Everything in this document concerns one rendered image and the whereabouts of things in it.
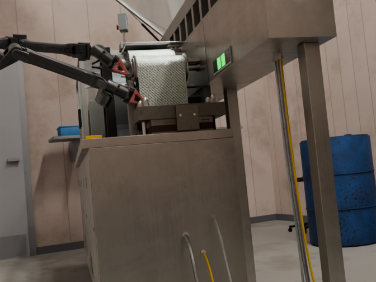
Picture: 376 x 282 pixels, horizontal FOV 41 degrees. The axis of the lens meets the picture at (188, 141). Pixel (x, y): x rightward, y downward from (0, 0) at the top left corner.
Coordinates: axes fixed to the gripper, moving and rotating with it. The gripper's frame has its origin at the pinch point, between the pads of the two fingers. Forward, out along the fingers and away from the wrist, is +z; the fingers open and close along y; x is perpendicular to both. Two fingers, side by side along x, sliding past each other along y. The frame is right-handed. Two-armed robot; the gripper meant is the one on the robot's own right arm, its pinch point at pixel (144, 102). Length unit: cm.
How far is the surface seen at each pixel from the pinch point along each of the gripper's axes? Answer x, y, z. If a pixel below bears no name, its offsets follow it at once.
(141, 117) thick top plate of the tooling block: -10.4, 20.0, 0.3
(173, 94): 9.6, 0.3, 11.2
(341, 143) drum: 68, -133, 171
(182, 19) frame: 59, -32, 3
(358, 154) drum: 66, -132, 188
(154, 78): 12.8, 0.2, -0.2
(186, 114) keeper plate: -1.2, 22.1, 17.7
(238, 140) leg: 6, -13, 54
